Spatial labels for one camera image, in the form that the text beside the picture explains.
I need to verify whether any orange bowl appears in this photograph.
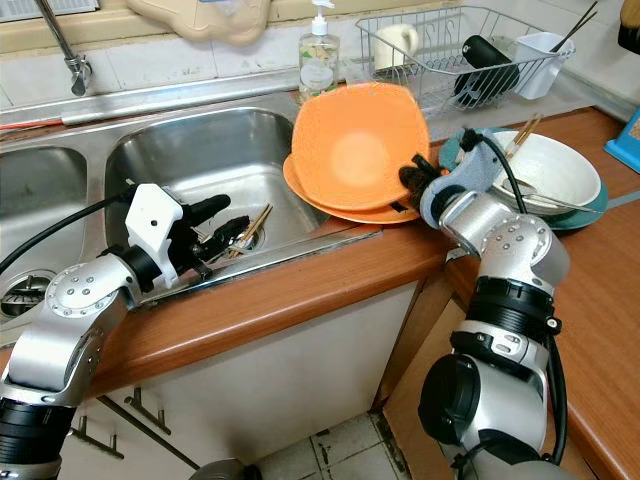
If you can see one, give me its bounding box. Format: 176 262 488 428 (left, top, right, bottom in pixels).
290 82 432 213

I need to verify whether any stainless steel double sink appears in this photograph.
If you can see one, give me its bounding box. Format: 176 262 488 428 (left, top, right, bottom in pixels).
0 85 381 351

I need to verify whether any orange plate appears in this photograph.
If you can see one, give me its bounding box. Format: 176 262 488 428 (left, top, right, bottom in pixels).
281 152 427 226

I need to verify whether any orange wooden countertop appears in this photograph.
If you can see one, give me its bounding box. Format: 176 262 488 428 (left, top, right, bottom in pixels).
0 105 640 480

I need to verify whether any white bowl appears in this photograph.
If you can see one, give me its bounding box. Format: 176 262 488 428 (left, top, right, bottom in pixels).
488 132 604 218

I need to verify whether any black flask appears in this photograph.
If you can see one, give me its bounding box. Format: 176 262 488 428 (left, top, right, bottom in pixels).
455 35 521 108

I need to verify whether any grey drainer tray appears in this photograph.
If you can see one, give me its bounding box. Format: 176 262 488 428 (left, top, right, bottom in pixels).
340 50 601 126

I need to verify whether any silver metal spoon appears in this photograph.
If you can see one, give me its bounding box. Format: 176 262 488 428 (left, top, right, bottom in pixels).
535 189 607 214

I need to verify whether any white mug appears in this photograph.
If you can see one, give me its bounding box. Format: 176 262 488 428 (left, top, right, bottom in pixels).
373 24 419 71

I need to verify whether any white utensil holder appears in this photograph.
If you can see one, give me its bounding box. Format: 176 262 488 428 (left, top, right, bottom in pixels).
515 32 574 99

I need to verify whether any white base cabinet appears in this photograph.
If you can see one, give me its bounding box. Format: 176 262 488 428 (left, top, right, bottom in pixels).
60 285 451 480

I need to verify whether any teal plate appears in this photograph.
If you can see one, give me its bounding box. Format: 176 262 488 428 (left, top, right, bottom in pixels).
437 127 610 233

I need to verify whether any clear pump soap bottle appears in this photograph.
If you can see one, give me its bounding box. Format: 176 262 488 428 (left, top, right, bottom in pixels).
298 0 341 101

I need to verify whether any metal sink drain strainer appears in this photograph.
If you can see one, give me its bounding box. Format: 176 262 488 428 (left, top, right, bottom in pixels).
0 272 46 319

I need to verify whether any blue box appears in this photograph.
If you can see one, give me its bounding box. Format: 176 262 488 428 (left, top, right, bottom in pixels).
604 105 640 163

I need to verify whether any metal faucet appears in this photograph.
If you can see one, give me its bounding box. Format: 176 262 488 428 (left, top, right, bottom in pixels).
35 0 93 97

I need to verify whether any beige plastic tub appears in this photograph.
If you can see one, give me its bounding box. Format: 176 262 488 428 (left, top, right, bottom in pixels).
125 0 266 46

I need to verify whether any thin black chopstick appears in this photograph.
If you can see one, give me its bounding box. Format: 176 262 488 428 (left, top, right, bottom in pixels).
553 12 599 51
550 0 601 51

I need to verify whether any dark brown container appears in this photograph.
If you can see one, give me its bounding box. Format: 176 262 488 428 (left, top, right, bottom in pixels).
617 0 640 56

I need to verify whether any white plastic grille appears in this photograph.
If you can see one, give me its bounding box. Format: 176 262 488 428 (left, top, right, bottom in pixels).
0 0 56 23

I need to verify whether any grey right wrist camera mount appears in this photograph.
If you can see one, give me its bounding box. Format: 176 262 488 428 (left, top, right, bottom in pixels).
420 130 503 229

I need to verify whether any wire dish rack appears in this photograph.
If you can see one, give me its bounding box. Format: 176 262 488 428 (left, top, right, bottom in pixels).
355 5 576 113

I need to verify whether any black cabinet handle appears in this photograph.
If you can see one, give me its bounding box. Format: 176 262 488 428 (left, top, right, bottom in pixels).
125 385 163 437
68 424 113 463

